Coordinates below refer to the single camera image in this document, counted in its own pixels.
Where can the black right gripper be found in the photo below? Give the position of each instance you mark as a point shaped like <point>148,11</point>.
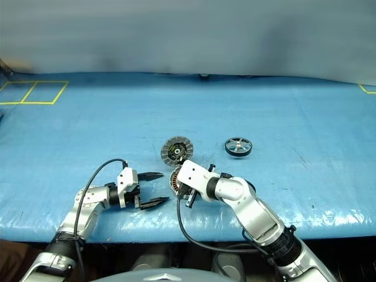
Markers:
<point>190,199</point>

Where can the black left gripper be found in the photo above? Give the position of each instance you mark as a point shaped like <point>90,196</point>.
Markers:
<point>132,201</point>

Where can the black rotor wheel with spokes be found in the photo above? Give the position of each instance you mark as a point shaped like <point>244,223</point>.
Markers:
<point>238,146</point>

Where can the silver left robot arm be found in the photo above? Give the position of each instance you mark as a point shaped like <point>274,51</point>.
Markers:
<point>88,199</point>

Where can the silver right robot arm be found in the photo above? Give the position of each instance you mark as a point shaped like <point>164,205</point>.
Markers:
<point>252,205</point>

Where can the dark rounded shape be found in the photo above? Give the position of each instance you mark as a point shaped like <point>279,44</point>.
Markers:
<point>229,267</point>
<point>147,261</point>

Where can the small dark round base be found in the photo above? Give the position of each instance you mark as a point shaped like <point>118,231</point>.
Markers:
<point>203,76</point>

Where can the yellow tape double square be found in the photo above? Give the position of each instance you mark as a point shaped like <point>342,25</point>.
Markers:
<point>35,102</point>

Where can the white backdrop panel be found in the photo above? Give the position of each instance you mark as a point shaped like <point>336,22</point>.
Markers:
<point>188,35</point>

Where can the yellow tape corner marking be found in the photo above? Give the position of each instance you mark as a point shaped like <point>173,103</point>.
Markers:
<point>371,92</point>

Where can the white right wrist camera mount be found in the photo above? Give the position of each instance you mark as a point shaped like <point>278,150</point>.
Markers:
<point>194,174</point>

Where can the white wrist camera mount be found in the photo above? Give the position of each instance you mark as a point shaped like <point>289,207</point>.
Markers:
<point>194,174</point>
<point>126,179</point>

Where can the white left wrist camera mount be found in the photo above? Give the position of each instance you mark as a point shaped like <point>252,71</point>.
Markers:
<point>126,179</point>

